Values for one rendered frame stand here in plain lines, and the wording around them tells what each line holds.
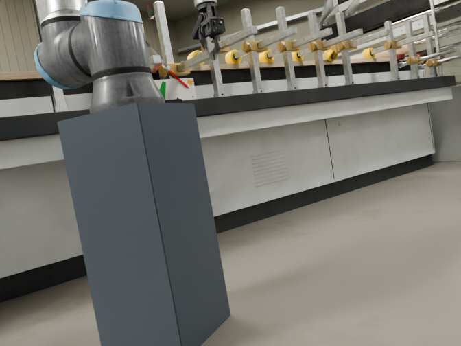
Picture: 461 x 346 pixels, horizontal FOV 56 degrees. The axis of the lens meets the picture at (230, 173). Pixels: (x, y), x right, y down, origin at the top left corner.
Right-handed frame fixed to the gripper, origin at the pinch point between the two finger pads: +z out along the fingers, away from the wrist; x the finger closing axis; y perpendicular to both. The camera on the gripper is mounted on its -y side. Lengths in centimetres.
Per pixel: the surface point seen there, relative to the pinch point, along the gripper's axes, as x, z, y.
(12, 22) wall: 34, -186, -498
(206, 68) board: 27, -7, -46
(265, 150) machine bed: 61, 42, -50
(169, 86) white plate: -7.5, 5.4, -26.4
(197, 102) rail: 4.8, 13.7, -25.1
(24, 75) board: -62, -7, -45
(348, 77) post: 119, 7, -28
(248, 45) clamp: 42, -13, -26
